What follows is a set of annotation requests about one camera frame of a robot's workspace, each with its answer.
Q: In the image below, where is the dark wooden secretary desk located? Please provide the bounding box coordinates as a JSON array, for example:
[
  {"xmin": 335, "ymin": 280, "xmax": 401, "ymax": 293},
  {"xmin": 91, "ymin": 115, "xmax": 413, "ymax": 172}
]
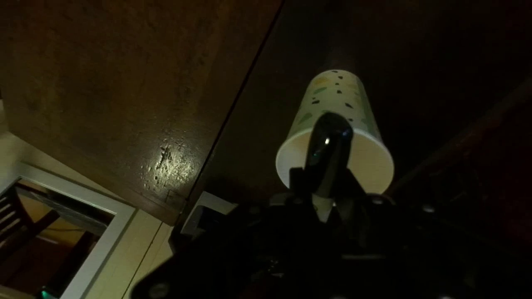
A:
[{"xmin": 0, "ymin": 0, "xmax": 532, "ymax": 263}]

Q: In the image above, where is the white patterned paper cup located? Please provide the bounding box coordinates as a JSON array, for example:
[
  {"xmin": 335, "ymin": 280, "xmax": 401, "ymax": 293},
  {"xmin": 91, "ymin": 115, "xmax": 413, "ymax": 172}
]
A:
[{"xmin": 275, "ymin": 69, "xmax": 398, "ymax": 197}]

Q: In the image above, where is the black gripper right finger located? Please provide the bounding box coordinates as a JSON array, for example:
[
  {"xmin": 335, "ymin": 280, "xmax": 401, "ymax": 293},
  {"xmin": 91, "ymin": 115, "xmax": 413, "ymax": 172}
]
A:
[{"xmin": 338, "ymin": 165, "xmax": 386, "ymax": 212}]

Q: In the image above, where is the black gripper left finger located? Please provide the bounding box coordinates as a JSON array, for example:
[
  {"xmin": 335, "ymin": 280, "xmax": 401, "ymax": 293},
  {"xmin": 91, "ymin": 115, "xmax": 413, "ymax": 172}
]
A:
[{"xmin": 288, "ymin": 165, "xmax": 323, "ymax": 212}]

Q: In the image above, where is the white frame panel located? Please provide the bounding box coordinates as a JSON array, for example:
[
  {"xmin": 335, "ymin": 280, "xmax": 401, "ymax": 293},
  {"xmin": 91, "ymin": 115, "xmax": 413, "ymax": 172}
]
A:
[{"xmin": 0, "ymin": 163, "xmax": 140, "ymax": 299}]

